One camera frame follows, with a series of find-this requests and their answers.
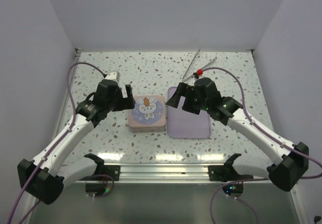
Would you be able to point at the aluminium rail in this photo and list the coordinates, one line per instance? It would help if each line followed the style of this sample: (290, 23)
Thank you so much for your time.
(176, 169)

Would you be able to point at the square cookie tin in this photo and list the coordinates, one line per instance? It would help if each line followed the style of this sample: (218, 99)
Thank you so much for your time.
(141, 128)

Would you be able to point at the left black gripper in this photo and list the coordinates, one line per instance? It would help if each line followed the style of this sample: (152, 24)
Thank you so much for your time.
(126, 103)

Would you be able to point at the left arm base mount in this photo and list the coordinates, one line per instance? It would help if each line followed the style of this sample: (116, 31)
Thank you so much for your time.
(102, 182)

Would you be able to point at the lilac plastic tray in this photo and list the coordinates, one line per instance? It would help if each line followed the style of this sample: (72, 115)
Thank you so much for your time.
(182, 124)

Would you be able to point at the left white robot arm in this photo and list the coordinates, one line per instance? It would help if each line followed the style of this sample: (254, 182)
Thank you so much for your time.
(39, 176)

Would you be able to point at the metal tongs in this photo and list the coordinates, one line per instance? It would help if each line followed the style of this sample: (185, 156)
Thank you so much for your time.
(197, 62)

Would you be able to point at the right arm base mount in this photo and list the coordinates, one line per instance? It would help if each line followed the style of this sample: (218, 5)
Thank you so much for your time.
(225, 174)

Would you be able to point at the silver tin lid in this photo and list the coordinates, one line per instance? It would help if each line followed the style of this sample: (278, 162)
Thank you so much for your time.
(148, 110)

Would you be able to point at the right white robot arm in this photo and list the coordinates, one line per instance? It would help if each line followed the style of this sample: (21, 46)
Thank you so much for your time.
(288, 159)

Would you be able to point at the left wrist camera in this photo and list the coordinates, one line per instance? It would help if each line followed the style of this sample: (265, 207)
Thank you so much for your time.
(113, 76)

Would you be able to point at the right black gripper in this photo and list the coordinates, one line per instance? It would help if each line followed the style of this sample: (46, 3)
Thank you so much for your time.
(181, 91)

